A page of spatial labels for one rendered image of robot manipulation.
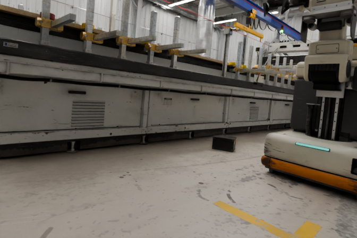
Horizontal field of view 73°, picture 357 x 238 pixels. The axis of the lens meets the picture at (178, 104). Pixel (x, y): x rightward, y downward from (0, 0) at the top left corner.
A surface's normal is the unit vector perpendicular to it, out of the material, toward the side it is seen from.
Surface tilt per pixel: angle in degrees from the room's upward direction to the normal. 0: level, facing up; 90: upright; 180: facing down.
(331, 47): 98
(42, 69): 90
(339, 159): 90
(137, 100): 90
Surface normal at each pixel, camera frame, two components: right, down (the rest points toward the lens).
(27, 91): 0.70, 0.11
